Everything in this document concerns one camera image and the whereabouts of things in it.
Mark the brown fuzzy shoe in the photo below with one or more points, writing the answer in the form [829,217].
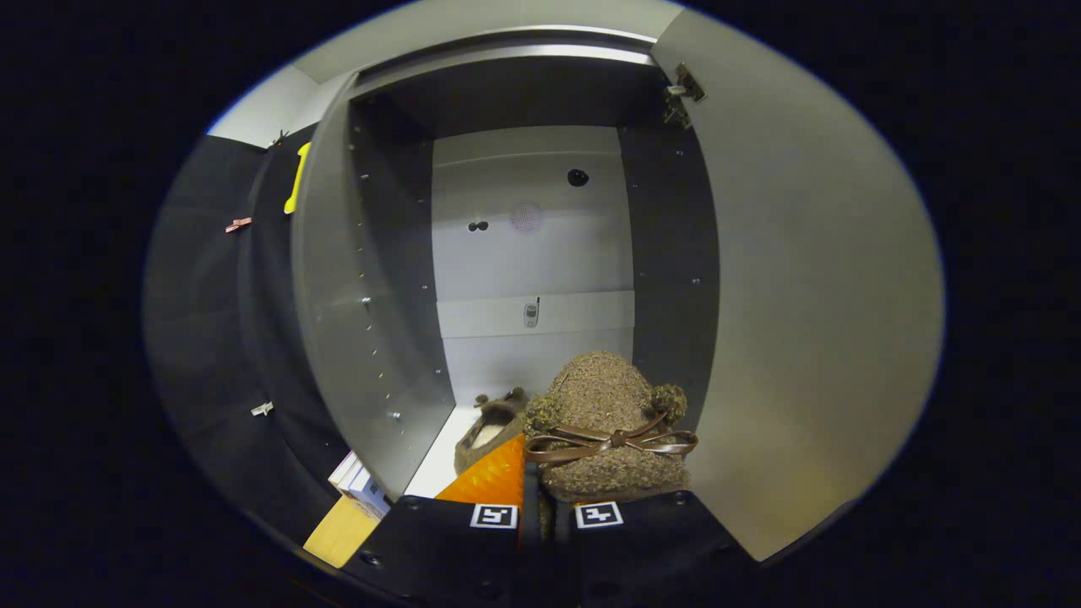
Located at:
[490,431]
[600,397]

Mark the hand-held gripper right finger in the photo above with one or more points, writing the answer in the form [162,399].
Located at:
[642,549]

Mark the beige shoe cabinet door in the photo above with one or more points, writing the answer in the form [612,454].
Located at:
[811,295]

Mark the black backdrop cloth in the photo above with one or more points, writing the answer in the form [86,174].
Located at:
[203,338]

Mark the dark grey shoe cabinet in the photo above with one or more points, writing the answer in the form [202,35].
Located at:
[388,295]

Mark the white clip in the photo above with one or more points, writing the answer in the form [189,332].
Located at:
[262,409]

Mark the small black clip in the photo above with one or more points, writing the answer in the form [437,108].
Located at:
[279,136]

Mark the pink clothespin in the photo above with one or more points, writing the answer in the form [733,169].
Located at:
[238,225]

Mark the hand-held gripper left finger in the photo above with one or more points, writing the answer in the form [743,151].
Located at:
[448,549]

